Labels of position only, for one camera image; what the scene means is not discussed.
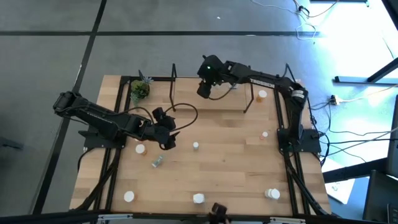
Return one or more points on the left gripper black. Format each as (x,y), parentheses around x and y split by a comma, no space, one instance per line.
(160,133)

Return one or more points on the floor power plug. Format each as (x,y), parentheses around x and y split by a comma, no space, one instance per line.
(333,99)

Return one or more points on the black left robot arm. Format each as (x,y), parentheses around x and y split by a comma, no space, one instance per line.
(102,118)

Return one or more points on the wooden shelf black metal frame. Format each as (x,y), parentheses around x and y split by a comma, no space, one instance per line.
(186,96)

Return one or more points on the black diagonal bar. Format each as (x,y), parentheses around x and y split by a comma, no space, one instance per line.
(393,7)

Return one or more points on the black floor bar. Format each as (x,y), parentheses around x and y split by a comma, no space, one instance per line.
(351,170)

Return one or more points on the dark grey panel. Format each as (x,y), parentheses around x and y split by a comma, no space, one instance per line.
(394,140)

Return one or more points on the potted green succulent plant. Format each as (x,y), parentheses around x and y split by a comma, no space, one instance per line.
(140,89)

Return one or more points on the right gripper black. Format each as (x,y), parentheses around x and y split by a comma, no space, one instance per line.
(213,72)

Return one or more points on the large orange bottle white cap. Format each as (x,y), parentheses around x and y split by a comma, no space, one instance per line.
(262,93)
(140,149)

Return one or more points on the white paper sheet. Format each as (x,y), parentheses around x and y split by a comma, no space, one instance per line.
(340,191)

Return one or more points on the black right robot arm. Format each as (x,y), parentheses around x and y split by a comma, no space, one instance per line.
(261,81)

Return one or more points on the silver metal bracket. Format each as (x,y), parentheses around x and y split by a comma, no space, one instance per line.
(287,220)
(115,216)

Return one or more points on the small green bottle white cap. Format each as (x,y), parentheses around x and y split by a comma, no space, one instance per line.
(157,161)
(195,145)

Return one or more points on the grey floor object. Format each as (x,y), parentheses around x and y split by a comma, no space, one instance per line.
(7,143)

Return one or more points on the black desk stand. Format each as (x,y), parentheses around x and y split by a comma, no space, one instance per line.
(351,80)

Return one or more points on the black box furniture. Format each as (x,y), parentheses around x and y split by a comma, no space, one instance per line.
(379,199)

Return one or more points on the white medicine bottle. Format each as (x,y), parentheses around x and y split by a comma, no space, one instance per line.
(274,194)
(234,86)
(198,198)

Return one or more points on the black table edge beam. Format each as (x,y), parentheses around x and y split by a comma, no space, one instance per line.
(46,219)

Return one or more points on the white bottle front left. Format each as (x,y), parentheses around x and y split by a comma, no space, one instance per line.
(128,196)

